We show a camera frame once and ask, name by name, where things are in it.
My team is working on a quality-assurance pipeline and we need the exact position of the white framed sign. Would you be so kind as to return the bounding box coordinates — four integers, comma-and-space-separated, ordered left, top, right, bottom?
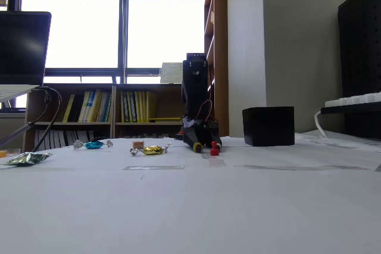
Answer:
160, 62, 184, 84

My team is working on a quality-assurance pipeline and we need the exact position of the white paper table cover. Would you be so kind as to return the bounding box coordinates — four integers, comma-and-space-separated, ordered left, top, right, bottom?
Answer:
0, 130, 381, 254

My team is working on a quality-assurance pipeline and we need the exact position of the silver green snack packet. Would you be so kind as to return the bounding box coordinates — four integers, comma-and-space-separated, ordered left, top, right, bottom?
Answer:
4, 152, 54, 167

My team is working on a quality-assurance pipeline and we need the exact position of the black box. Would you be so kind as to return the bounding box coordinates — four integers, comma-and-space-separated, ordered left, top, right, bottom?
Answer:
242, 106, 295, 147

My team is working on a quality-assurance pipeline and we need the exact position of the tall wooden bookshelf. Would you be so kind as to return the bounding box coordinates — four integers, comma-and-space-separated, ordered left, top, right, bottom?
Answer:
204, 0, 229, 137

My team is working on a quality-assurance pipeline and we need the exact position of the gold foil candy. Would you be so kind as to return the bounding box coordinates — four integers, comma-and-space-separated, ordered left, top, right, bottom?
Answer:
130, 142, 173, 158

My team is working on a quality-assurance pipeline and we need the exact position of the low wooden bookshelf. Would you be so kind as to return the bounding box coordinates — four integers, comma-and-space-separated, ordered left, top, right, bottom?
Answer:
25, 83, 216, 151

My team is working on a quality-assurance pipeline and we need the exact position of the black pegboard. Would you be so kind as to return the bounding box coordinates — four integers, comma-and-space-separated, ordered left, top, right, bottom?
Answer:
338, 0, 381, 140

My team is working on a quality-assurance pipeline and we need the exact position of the black laptop cable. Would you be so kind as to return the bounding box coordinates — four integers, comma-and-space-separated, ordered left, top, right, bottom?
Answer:
31, 86, 63, 153

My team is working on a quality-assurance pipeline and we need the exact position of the blue foil candy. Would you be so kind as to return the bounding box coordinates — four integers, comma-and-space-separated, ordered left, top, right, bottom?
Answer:
73, 137, 114, 150

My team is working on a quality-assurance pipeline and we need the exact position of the white power cable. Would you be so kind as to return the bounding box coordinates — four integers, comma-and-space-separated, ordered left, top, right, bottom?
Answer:
314, 110, 329, 139

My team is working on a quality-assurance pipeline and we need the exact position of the black window frame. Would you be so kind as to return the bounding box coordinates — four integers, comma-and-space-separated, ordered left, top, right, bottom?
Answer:
0, 0, 207, 84

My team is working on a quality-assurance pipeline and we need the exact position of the thin yellow book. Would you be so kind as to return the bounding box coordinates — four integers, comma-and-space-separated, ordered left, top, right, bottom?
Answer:
63, 94, 76, 123

